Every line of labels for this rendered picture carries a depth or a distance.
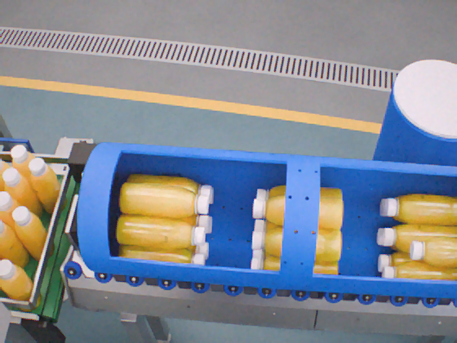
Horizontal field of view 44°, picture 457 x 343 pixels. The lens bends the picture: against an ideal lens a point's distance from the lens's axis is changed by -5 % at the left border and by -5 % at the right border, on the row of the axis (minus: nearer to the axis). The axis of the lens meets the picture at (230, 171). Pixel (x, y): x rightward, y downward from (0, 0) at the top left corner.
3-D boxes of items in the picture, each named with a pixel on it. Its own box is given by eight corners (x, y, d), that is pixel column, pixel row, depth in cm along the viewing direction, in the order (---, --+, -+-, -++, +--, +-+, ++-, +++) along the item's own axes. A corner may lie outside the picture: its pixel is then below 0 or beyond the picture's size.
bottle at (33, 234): (59, 245, 145) (41, 211, 132) (45, 265, 142) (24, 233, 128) (39, 233, 147) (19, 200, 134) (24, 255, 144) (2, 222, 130)
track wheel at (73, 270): (79, 265, 133) (82, 260, 135) (61, 262, 133) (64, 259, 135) (81, 282, 134) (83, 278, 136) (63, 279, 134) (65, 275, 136)
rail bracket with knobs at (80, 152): (99, 193, 154) (90, 171, 145) (73, 191, 155) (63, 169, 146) (106, 162, 160) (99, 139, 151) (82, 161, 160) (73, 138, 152)
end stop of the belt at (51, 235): (36, 307, 131) (32, 302, 128) (33, 306, 131) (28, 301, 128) (74, 165, 153) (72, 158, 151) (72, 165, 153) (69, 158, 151)
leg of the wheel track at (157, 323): (170, 345, 221) (145, 278, 169) (155, 344, 222) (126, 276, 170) (172, 331, 224) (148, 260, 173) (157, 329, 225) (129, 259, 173)
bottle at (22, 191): (29, 229, 148) (9, 194, 135) (15, 213, 151) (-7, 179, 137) (48, 211, 151) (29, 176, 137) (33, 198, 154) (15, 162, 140)
